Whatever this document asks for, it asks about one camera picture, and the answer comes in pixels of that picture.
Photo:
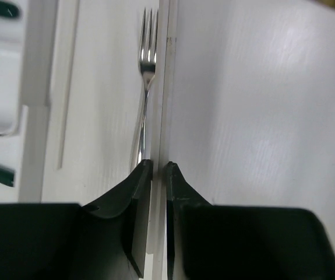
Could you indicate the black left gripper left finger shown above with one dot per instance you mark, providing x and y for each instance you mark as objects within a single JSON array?
[{"x": 104, "y": 239}]

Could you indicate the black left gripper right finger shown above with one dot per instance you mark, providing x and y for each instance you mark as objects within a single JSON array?
[{"x": 206, "y": 241}]

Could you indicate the silver fork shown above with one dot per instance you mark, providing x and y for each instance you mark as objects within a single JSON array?
[{"x": 147, "y": 58}]

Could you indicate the white compartment cutlery tray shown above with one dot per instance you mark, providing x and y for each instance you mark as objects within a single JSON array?
[{"x": 26, "y": 46}]

